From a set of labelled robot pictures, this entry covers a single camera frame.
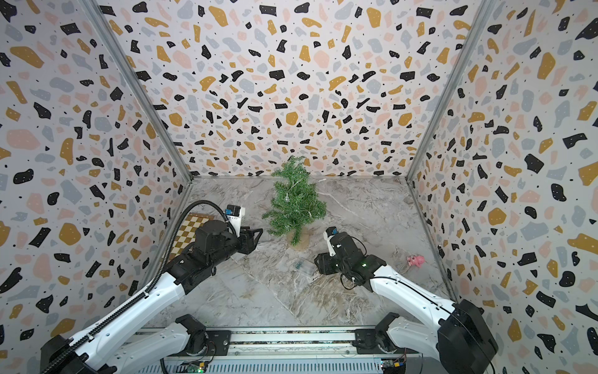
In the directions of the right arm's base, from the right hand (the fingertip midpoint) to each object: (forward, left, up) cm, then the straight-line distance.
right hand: (321, 260), depth 82 cm
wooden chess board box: (+14, +56, -5) cm, 58 cm away
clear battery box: (+1, +6, -9) cm, 11 cm away
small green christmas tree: (+8, +8, +23) cm, 26 cm away
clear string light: (+9, +11, +24) cm, 28 cm away
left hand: (+4, +20, +13) cm, 25 cm away
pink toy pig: (+5, -38, -9) cm, 39 cm away
